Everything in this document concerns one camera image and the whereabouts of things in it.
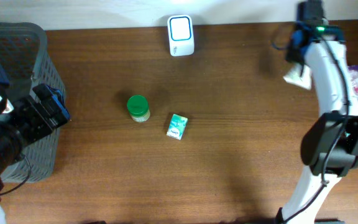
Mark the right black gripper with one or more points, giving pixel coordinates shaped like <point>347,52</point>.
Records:
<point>289,58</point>

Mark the white bamboo print tube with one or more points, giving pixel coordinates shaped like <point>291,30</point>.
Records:
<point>299,75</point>

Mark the teal pocket tissue pack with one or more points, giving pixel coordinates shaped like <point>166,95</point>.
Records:
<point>177,126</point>

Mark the green lid glass jar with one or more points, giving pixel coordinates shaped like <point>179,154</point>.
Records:
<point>138,108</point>

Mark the teal wet wipes pouch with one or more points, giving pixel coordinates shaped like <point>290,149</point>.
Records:
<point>346,134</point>

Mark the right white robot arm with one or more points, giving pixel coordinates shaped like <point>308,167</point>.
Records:
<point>329,150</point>

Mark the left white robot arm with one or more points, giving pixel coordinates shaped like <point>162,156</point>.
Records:
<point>26,121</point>

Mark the white barcode scanner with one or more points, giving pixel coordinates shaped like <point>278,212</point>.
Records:
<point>180,35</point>

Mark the grey plastic mesh basket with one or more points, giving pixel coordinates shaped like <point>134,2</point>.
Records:
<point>24,58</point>

